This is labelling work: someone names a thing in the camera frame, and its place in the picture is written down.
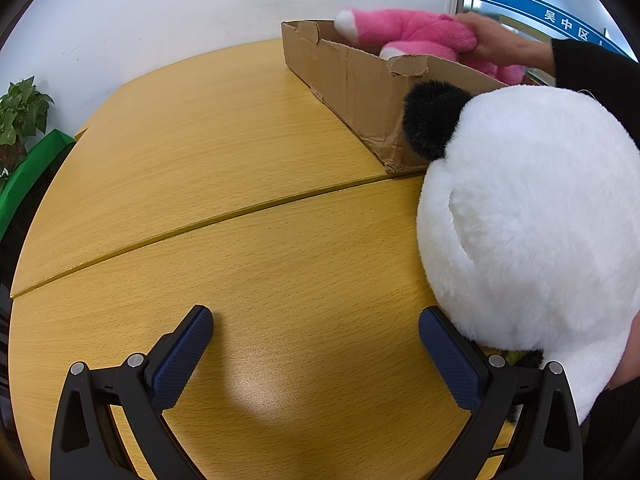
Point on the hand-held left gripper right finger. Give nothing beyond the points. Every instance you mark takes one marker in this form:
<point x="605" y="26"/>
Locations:
<point x="450" y="360"/>

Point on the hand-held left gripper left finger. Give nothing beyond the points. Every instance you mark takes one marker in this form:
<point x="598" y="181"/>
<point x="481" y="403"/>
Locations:
<point x="182" y="355"/>

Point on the white panda plush toy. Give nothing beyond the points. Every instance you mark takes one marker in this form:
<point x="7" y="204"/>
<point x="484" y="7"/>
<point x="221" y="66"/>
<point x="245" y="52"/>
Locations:
<point x="525" y="210"/>

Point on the brown cardboard box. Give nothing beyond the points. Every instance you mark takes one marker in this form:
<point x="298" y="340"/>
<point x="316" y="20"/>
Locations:
<point x="350" y="80"/>

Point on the pink plush toy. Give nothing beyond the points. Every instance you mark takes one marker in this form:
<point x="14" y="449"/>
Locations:
<point x="410" y="35"/>

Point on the another person's forearm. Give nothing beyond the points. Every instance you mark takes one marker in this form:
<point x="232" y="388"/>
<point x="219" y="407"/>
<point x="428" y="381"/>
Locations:
<point x="590" y="67"/>

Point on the green plant stand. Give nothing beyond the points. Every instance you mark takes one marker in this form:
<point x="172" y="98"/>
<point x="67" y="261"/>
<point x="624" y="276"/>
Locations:
<point x="35" y="160"/>

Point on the green potted plant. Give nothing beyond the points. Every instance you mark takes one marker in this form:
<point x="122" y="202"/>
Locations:
<point x="20" y="110"/>

